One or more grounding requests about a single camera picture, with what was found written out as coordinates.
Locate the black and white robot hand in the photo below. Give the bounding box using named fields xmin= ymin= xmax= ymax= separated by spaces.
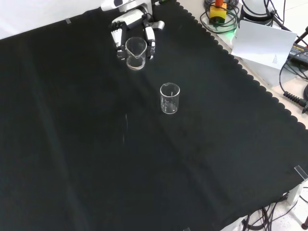
xmin=111 ymin=9 xmax=166 ymax=61

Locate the clear glass beaker with spout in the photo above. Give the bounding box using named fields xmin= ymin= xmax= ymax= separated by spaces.
xmin=125 ymin=37 xmax=148 ymax=71

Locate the clear glass beaker with graduations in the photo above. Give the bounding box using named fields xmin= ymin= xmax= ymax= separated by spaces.
xmin=159 ymin=82 xmax=180 ymax=115

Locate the yellow stop button box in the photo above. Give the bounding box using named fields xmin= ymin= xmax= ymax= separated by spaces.
xmin=208 ymin=0 xmax=228 ymax=26

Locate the black scalloped bench cloth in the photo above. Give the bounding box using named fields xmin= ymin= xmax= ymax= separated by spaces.
xmin=0 ymin=0 xmax=308 ymax=231

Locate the pale board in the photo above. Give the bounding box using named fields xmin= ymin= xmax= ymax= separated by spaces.
xmin=231 ymin=20 xmax=298 ymax=71

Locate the grey box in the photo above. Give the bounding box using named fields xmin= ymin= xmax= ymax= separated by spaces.
xmin=237 ymin=56 xmax=299 ymax=87

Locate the black power adapter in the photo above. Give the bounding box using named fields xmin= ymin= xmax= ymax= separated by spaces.
xmin=288 ymin=42 xmax=308 ymax=61

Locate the black tripod leg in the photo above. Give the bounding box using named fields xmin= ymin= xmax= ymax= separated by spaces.
xmin=295 ymin=25 xmax=308 ymax=45

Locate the clear tape strip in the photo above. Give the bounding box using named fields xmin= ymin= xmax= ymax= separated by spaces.
xmin=294 ymin=165 xmax=308 ymax=181

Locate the green cable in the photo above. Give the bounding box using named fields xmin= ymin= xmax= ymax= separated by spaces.
xmin=199 ymin=4 xmax=240 ymax=34

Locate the white pedestal with black ring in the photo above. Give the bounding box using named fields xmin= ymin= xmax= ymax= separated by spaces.
xmin=240 ymin=0 xmax=277 ymax=26

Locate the black coiled cable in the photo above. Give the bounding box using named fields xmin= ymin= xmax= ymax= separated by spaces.
xmin=279 ymin=54 xmax=308 ymax=114

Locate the black floor cable bundle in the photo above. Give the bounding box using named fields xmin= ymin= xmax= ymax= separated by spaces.
xmin=240 ymin=202 xmax=300 ymax=231

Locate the white table bracket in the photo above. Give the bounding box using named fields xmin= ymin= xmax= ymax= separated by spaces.
xmin=287 ymin=184 xmax=305 ymax=205

